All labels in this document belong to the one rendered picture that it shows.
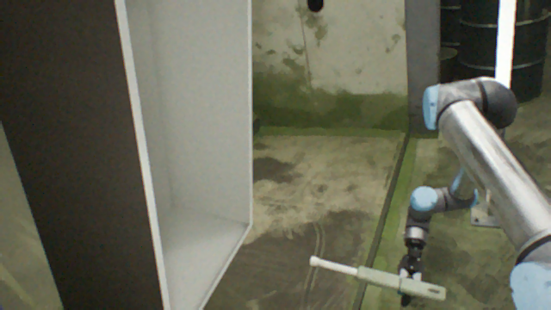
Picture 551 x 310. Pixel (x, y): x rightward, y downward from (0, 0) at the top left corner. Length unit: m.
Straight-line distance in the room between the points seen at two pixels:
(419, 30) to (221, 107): 1.68
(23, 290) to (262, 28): 2.08
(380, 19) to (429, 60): 0.39
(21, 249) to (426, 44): 2.37
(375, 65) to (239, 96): 1.66
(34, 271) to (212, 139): 0.98
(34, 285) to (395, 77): 2.27
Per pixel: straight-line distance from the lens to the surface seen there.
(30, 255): 2.19
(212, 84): 1.51
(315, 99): 3.21
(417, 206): 1.75
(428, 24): 2.91
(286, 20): 3.10
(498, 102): 1.33
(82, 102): 0.96
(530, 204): 1.01
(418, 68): 2.99
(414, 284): 1.73
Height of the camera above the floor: 1.48
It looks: 28 degrees down
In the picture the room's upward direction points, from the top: 11 degrees counter-clockwise
